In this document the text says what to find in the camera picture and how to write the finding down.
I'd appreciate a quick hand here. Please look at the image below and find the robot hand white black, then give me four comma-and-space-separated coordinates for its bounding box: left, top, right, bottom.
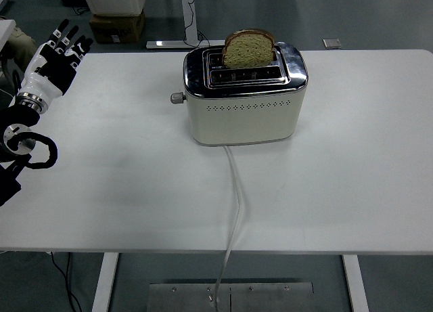
17, 18, 94, 102

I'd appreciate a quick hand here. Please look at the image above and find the cream and chrome toaster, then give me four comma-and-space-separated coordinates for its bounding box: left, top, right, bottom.
170, 41, 309, 147

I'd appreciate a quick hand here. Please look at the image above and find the white panel corner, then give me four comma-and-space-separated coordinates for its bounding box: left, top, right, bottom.
0, 19, 16, 44

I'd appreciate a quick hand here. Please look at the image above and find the brown cardboard box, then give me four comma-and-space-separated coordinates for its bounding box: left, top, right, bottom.
89, 9, 146, 44

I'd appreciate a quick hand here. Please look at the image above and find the white container on box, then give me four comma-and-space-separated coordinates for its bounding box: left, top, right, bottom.
80, 0, 147, 16

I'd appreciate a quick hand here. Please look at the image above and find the white desk leg with foot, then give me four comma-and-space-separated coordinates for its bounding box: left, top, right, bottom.
145, 0, 227, 50

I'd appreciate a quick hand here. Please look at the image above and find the brown bread slice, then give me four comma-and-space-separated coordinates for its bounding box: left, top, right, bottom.
221, 28, 277, 70

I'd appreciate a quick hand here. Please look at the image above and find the white table leg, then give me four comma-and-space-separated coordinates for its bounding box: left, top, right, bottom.
341, 254, 370, 312
91, 252, 120, 312

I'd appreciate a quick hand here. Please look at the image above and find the grey metal plate with screws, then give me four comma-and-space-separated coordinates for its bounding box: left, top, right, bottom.
147, 282, 315, 312

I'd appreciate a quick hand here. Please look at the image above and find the black cable on desk leg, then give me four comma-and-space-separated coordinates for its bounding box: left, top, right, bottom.
184, 0, 211, 49

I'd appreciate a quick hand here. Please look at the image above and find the thin black floor cable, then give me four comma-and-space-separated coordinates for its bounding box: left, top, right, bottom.
66, 252, 74, 294
49, 252, 84, 312

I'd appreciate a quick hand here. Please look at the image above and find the white toaster power cable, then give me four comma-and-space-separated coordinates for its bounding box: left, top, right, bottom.
213, 145, 245, 312

